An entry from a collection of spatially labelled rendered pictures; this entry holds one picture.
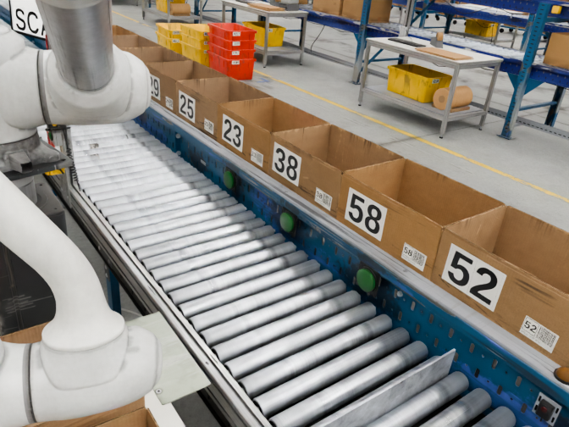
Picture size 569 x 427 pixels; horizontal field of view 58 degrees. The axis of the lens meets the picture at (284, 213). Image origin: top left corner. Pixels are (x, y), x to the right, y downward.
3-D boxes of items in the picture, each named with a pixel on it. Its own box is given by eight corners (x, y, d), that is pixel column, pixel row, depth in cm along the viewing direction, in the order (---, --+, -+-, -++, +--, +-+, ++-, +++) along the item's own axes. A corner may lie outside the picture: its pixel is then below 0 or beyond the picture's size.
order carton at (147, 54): (117, 77, 302) (115, 47, 294) (164, 74, 318) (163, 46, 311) (143, 95, 275) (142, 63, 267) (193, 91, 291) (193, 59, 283)
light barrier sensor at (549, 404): (527, 416, 115) (536, 394, 112) (531, 413, 116) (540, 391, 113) (548, 431, 112) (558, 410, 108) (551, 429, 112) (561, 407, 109)
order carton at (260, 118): (215, 141, 221) (216, 103, 213) (272, 133, 237) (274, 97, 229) (267, 175, 194) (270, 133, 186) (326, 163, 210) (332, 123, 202)
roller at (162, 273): (143, 282, 159) (143, 268, 156) (279, 241, 187) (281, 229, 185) (150, 291, 155) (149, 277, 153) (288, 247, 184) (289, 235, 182)
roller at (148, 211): (101, 227, 186) (99, 214, 183) (225, 198, 214) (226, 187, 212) (105, 233, 182) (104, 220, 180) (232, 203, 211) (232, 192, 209)
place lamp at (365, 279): (353, 285, 154) (356, 265, 151) (356, 283, 155) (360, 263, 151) (369, 296, 149) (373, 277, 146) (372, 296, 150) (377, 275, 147)
